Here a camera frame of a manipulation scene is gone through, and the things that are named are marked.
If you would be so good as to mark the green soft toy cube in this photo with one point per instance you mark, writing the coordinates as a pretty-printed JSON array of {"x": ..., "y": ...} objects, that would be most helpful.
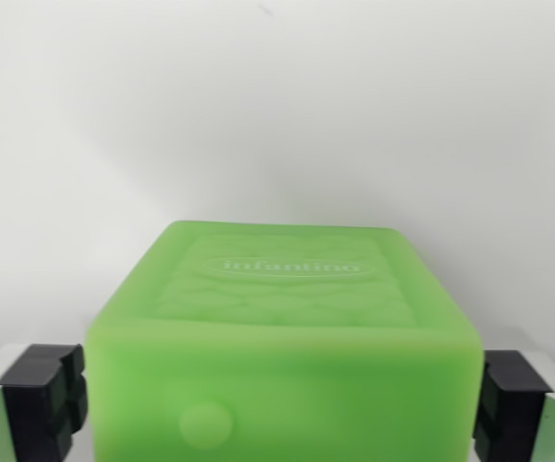
[{"x": 282, "y": 361}]

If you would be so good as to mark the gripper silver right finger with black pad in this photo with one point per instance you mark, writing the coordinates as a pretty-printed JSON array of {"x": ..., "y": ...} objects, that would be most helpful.
[{"x": 517, "y": 414}]

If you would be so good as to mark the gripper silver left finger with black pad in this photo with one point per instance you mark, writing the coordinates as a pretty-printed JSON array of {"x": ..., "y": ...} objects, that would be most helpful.
[{"x": 27, "y": 414}]

